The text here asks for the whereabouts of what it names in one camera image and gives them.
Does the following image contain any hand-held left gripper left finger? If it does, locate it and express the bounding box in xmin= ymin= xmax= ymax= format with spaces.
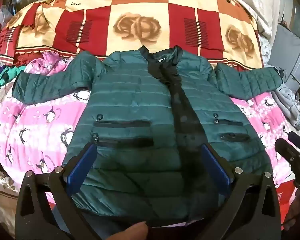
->
xmin=15 ymin=142 xmax=108 ymax=240

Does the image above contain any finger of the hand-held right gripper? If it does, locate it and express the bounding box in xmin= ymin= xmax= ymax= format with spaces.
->
xmin=275 ymin=138 xmax=300 ymax=166
xmin=287 ymin=131 xmax=300 ymax=153

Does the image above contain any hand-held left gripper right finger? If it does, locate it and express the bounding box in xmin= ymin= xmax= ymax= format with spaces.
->
xmin=201 ymin=144 xmax=283 ymax=240

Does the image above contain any grey cloth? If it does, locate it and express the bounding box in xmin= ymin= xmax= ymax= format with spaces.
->
xmin=271 ymin=84 xmax=300 ymax=130

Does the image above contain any pink penguin blanket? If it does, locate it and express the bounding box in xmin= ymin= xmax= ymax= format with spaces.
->
xmin=0 ymin=51 xmax=298 ymax=205

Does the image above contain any green puffer jacket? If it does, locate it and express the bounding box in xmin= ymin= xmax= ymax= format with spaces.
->
xmin=12 ymin=45 xmax=283 ymax=224

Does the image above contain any grey cabinet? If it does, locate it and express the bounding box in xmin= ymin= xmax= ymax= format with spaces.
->
xmin=267 ymin=22 xmax=300 ymax=85

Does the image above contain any person's left hand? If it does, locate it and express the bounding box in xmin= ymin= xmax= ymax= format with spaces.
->
xmin=107 ymin=221 xmax=148 ymax=240

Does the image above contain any colourful clothes pile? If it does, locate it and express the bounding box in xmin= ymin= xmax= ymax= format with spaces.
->
xmin=0 ymin=64 xmax=27 ymax=94

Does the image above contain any white curtain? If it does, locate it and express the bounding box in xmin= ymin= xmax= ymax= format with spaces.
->
xmin=229 ymin=0 xmax=297 ymax=39

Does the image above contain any red cream rose blanket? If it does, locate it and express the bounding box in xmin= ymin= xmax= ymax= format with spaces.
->
xmin=0 ymin=0 xmax=264 ymax=69

